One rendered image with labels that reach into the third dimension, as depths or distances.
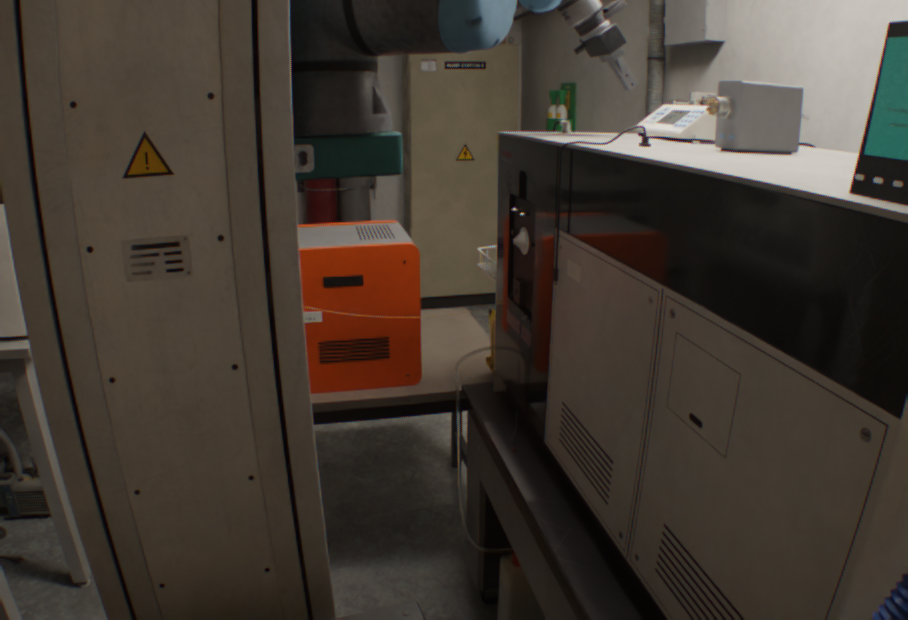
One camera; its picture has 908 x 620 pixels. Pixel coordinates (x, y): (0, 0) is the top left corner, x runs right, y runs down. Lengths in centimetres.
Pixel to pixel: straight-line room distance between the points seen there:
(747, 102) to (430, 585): 172
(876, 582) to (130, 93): 92
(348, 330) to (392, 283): 18
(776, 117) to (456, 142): 345
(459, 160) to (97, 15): 386
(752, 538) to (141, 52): 87
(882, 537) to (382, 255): 137
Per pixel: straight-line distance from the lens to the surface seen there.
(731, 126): 116
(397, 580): 220
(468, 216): 454
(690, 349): 82
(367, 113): 85
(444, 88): 443
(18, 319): 200
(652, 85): 297
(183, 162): 75
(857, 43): 217
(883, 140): 65
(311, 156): 85
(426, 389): 181
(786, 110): 121
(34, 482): 277
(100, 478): 89
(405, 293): 173
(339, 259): 169
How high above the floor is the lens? 151
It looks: 16 degrees down
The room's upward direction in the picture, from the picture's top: straight up
